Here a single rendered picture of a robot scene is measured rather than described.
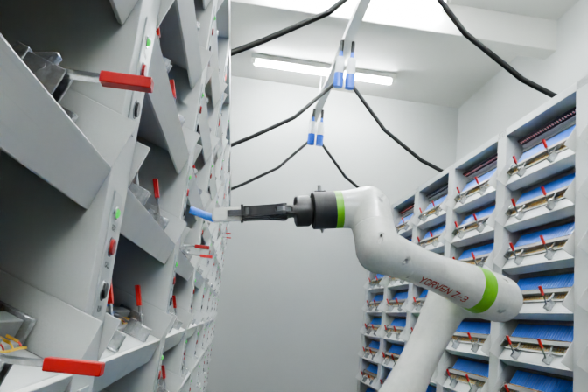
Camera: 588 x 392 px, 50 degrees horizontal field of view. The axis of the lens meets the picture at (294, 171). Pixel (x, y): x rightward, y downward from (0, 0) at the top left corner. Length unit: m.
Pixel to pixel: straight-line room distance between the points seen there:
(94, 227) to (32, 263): 0.06
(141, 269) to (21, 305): 0.71
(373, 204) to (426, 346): 0.46
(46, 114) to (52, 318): 0.24
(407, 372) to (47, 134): 1.41
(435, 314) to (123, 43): 1.33
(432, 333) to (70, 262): 1.30
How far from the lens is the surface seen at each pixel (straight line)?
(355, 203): 1.50
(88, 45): 0.67
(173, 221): 1.31
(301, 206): 1.49
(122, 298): 1.31
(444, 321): 1.80
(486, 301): 1.67
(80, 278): 0.61
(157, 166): 1.34
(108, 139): 0.63
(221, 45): 2.18
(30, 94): 0.40
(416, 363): 1.75
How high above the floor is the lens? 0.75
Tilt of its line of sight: 13 degrees up
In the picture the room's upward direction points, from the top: 7 degrees clockwise
